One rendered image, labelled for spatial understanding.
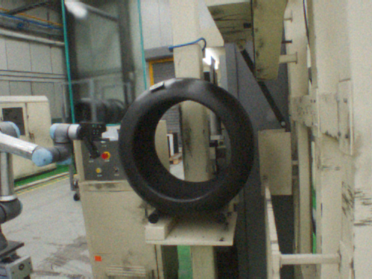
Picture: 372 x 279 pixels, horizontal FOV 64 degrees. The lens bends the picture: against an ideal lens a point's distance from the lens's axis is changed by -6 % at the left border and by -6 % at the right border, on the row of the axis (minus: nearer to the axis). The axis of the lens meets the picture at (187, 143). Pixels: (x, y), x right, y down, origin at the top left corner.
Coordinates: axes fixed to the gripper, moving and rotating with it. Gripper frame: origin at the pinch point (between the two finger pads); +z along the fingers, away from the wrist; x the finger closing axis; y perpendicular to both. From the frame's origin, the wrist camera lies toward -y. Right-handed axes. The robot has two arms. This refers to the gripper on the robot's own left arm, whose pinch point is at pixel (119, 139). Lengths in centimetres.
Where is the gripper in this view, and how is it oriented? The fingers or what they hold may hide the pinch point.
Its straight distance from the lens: 144.6
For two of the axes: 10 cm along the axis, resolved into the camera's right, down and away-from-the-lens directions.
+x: 2.1, -1.3, 9.7
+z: 9.8, 0.7, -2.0
